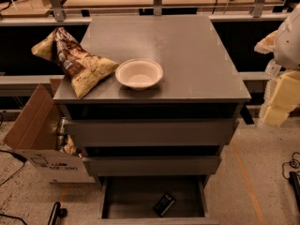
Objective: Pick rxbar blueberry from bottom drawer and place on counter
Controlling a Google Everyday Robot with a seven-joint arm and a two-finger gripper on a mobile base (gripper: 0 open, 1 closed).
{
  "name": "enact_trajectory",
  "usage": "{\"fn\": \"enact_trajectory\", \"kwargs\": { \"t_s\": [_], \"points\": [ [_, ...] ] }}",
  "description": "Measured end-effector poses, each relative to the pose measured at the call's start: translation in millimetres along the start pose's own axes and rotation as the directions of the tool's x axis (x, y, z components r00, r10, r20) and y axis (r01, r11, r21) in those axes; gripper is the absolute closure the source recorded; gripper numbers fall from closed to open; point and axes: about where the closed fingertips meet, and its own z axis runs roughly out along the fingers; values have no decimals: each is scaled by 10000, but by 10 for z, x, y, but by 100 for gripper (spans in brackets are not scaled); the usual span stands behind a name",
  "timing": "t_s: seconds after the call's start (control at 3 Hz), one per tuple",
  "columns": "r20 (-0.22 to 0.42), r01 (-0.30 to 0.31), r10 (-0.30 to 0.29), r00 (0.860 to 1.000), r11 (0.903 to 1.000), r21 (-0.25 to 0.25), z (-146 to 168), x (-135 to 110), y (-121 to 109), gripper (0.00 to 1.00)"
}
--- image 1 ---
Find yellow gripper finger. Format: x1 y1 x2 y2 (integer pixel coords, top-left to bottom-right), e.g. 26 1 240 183
259 70 300 128
254 31 278 54

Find dark blueberry rxbar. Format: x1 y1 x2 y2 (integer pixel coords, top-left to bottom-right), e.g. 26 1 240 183
153 192 176 218

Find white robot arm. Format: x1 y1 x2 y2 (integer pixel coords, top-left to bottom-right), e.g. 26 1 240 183
254 5 300 128

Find grey top drawer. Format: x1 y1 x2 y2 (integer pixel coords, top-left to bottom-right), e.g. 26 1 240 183
66 119 238 147

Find grey drawer cabinet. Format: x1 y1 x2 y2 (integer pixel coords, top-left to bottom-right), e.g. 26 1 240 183
52 14 252 180

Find grey open bottom drawer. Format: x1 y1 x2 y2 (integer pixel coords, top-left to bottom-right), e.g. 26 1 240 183
98 176 219 225

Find grey middle drawer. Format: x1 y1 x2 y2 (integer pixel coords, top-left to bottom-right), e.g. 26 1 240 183
82 156 220 176

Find clear sanitizer pump bottle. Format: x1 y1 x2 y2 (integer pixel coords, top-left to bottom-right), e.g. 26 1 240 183
265 59 281 76

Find black bar right floor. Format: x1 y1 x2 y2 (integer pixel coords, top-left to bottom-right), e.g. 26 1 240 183
289 172 300 211

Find white paper bowl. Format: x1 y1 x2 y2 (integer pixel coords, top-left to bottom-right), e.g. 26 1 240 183
115 59 163 91

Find yellow brown chip bag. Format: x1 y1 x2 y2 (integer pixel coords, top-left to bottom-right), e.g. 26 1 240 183
31 27 118 98

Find snack items in box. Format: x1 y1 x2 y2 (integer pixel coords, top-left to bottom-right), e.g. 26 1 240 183
57 117 83 158

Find open cardboard box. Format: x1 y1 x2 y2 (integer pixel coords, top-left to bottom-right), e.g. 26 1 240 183
3 84 95 183

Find black stand base left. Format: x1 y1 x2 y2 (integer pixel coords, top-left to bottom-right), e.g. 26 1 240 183
47 202 68 225

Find metal railing frame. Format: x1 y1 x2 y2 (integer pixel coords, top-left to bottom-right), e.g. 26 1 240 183
1 0 287 25

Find black cable right floor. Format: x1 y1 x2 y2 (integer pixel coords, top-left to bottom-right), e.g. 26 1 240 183
281 151 300 180

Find black cable floor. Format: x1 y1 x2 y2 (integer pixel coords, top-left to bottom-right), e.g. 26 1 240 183
281 151 300 180
0 148 28 188

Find black cable left floor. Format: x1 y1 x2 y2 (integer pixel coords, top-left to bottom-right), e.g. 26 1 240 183
0 148 28 188

